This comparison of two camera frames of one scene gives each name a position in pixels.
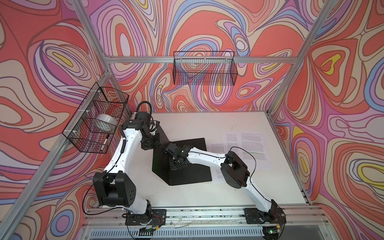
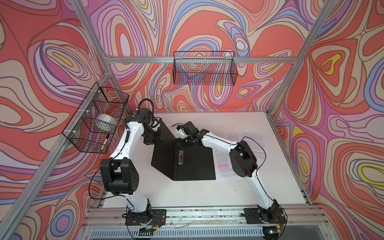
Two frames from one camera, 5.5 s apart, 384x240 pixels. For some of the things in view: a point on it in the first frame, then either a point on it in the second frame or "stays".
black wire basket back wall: [204, 68] stays
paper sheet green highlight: [252, 148] stays
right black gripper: [173, 167] to [181, 145]
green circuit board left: [144, 231] stays
